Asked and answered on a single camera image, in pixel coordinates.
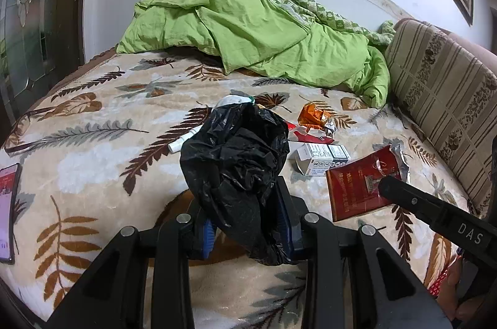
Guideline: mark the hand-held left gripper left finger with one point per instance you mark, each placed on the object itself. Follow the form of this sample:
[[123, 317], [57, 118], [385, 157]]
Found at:
[[208, 239]]

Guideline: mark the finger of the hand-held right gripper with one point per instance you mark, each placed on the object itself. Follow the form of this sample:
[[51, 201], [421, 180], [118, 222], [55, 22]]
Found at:
[[423, 206]]

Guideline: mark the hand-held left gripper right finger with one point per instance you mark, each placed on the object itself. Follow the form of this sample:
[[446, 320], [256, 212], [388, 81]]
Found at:
[[292, 234]]

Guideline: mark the dark red foil packet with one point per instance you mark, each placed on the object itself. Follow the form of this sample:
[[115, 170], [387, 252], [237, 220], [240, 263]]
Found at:
[[357, 189]]

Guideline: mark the black plastic bag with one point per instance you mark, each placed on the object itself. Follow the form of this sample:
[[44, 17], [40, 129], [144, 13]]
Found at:
[[237, 173]]

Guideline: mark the white spray bottle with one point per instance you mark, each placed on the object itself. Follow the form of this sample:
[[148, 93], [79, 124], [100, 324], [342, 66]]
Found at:
[[182, 142]]

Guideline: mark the orange foil wrapper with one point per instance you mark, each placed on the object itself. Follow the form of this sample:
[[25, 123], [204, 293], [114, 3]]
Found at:
[[313, 117]]

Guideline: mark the person's right hand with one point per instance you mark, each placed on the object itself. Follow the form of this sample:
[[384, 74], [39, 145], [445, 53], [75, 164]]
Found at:
[[452, 286]]

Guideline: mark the white cardboard box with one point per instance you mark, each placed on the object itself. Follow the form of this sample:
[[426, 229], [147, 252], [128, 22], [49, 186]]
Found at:
[[320, 160]]

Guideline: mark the small red wrapper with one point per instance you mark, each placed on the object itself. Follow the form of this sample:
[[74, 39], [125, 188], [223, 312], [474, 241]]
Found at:
[[310, 136]]

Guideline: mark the striped brown cushion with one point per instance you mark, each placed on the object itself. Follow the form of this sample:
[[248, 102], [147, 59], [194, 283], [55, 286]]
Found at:
[[446, 92]]

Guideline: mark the leaf print blanket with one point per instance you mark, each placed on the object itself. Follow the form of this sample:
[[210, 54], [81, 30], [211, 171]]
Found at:
[[97, 158]]

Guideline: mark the white crumpled cloth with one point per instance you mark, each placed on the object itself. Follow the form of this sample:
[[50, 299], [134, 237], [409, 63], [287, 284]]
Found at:
[[233, 99]]

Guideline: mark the smartphone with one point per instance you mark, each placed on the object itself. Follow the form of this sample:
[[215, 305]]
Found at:
[[8, 212]]

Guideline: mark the green quilt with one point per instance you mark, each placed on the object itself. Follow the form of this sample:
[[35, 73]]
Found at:
[[252, 26]]

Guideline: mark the dark wooden glass door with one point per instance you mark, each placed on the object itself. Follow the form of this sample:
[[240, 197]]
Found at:
[[35, 14]]

